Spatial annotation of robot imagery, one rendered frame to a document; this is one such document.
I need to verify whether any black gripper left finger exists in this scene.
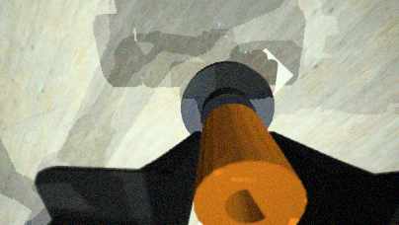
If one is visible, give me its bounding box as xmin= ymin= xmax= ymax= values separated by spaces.
xmin=35 ymin=131 xmax=201 ymax=225

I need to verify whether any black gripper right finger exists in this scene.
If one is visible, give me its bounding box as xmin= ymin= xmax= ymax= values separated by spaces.
xmin=269 ymin=131 xmax=399 ymax=225

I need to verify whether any orange knob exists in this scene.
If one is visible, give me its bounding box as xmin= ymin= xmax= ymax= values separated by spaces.
xmin=194 ymin=104 xmax=307 ymax=225

